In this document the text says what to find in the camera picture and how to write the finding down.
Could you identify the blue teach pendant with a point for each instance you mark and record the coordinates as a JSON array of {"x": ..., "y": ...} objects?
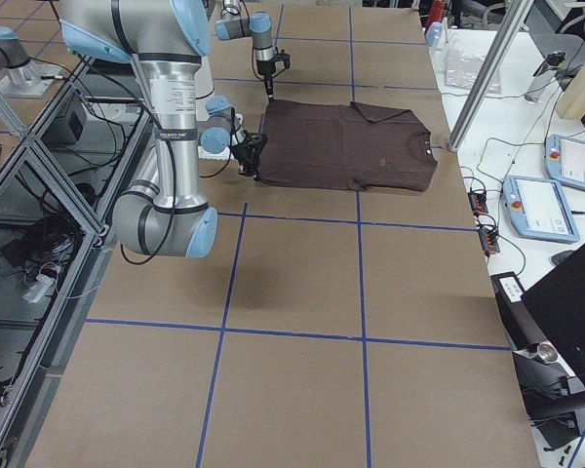
[
  {"x": 538, "y": 209},
  {"x": 565, "y": 160}
]

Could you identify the red cylinder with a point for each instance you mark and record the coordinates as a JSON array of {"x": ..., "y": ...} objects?
[{"x": 436, "y": 10}]

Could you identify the aluminium frame post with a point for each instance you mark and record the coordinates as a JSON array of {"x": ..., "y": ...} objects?
[{"x": 499, "y": 47}]

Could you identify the black monitor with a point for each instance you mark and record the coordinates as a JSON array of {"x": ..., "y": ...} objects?
[{"x": 557, "y": 305}]

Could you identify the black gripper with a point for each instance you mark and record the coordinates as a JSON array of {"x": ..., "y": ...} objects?
[
  {"x": 264, "y": 68},
  {"x": 244, "y": 152}
]

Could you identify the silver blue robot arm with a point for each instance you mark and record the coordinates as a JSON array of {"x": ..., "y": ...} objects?
[
  {"x": 164, "y": 210},
  {"x": 236, "y": 22}
]

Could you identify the silver water bottle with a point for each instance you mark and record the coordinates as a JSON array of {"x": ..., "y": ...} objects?
[{"x": 544, "y": 75}]

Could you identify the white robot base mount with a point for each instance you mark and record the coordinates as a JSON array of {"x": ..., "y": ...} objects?
[{"x": 205, "y": 97}]

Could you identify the near blue teach pendant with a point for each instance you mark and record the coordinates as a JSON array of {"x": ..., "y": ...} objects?
[{"x": 538, "y": 209}]

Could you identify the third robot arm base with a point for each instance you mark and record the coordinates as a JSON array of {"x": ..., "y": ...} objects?
[{"x": 25, "y": 77}]

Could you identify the clear plastic bag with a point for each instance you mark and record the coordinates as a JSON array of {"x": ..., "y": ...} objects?
[{"x": 462, "y": 68}]

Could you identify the far blue teach pendant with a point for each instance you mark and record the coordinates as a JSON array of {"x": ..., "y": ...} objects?
[{"x": 565, "y": 160}]

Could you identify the dark brown t-shirt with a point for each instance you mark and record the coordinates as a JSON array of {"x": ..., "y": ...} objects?
[{"x": 345, "y": 147}]

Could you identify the white power strip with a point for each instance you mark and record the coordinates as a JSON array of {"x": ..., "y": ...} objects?
[{"x": 38, "y": 289}]

